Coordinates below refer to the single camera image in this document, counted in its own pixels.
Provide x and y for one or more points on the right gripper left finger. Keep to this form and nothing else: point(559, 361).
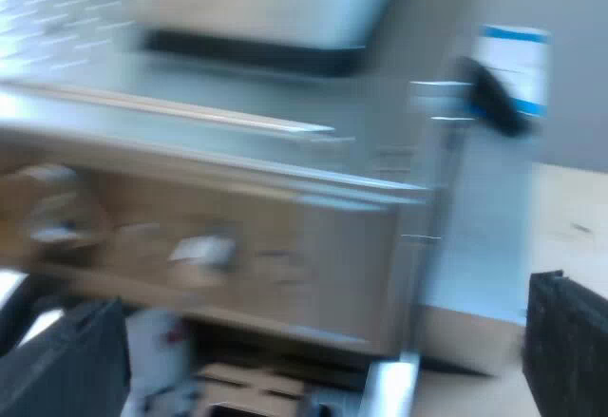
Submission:
point(66, 365)

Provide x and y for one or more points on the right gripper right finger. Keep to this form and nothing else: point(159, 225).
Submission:
point(570, 346)

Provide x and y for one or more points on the white mug, red and black print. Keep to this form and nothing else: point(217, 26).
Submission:
point(152, 346)

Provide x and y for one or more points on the steel espresso machine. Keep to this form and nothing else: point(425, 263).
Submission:
point(332, 246)

